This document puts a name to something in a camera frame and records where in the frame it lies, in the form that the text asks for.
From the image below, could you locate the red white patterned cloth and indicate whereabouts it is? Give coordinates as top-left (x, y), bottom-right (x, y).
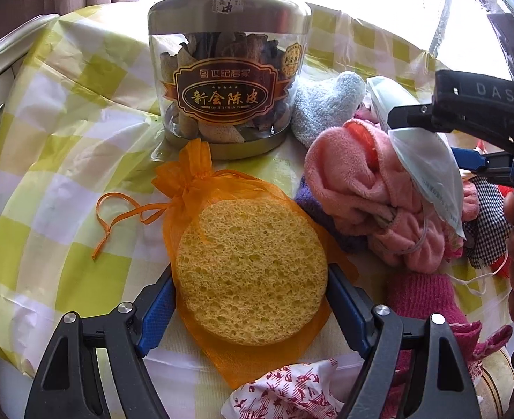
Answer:
top-left (221, 355), bottom-right (363, 418)

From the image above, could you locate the orange organza drawstring bag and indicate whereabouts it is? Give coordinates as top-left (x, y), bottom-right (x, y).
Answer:
top-left (91, 137), bottom-right (359, 391)

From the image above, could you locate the purple knitted cloth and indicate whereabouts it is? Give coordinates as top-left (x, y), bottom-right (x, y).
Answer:
top-left (294, 177), bottom-right (368, 253)

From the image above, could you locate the black white checkered mask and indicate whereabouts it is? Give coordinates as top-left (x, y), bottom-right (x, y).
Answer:
top-left (463, 177), bottom-right (512, 269)

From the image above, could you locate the white face mask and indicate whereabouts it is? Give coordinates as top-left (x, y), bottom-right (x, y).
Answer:
top-left (366, 76), bottom-right (465, 237)

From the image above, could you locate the pink fleece cloth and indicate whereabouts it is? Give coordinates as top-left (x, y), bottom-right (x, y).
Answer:
top-left (304, 119), bottom-right (464, 273)

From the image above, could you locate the yellow checkered tablecloth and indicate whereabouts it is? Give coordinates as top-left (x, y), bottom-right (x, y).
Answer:
top-left (0, 1), bottom-right (513, 419)

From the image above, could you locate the magenta knitted glove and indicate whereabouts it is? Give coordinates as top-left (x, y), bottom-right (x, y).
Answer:
top-left (386, 271), bottom-right (514, 418)

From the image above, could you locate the glass jar with metal lid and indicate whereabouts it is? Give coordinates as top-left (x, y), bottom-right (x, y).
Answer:
top-left (148, 0), bottom-right (312, 160)

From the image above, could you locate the round yellow sponge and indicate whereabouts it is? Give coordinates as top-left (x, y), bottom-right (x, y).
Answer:
top-left (176, 199), bottom-right (328, 346)

